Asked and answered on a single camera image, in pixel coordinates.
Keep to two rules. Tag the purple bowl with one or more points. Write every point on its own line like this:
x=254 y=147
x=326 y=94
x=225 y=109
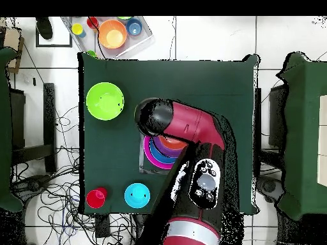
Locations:
x=159 y=148

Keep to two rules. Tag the black table leg frame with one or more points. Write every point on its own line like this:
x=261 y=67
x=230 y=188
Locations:
x=49 y=114
x=274 y=114

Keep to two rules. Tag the clear plastic tray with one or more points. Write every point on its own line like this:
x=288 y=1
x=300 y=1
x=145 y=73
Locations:
x=88 y=42

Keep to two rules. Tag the black floor tape frame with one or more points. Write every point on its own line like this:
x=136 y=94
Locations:
x=53 y=46

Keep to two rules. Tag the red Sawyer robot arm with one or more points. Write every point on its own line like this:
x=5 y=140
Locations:
x=194 y=122

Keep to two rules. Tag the large orange bowl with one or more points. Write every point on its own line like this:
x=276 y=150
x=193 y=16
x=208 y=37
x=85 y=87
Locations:
x=112 y=34

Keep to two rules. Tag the black floor device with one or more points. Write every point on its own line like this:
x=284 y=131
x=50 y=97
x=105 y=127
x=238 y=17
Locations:
x=268 y=186
x=33 y=184

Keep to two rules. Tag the red cup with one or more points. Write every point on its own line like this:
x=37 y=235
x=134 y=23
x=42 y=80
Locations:
x=92 y=23
x=95 y=199

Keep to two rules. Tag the blue cup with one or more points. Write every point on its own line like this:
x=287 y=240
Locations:
x=134 y=27

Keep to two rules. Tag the beige box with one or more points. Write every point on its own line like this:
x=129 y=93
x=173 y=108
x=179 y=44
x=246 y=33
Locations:
x=322 y=140

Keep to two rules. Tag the green cup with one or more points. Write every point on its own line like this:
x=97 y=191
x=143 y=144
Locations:
x=92 y=53

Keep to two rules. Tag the person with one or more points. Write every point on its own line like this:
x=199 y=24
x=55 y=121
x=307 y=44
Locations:
x=44 y=28

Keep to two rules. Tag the green covered side table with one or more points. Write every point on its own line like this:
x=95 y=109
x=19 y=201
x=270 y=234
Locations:
x=304 y=127
x=5 y=127

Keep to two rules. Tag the large green bowl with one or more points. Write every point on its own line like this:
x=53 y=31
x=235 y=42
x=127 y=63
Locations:
x=104 y=101

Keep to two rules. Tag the dark green table cloth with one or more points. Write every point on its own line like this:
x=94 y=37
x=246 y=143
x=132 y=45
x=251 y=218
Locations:
x=166 y=74

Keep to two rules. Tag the large blue bowl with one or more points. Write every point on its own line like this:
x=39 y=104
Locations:
x=153 y=154

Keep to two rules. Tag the large pink bowl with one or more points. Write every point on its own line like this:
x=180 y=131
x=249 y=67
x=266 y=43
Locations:
x=147 y=153

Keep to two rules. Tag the brown cardboard box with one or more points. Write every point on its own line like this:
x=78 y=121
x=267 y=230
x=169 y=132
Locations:
x=14 y=43

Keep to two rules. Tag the small cyan bowl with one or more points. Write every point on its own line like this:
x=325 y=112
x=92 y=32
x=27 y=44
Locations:
x=137 y=195

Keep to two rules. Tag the orange ribbed bowl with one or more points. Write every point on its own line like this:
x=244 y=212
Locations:
x=173 y=144

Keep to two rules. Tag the black power strip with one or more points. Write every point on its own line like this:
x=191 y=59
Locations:
x=102 y=225

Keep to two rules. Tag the yellow cup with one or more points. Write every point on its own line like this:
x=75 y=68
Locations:
x=77 y=29

